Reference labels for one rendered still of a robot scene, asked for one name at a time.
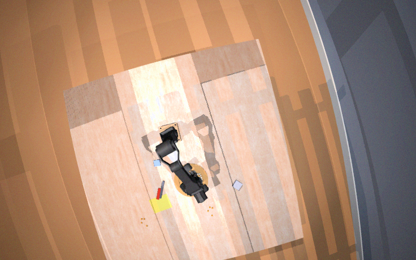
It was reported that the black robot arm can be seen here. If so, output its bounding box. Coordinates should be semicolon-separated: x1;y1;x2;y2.
155;126;208;203

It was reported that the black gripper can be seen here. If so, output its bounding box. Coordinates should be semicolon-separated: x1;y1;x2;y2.
183;163;209;193

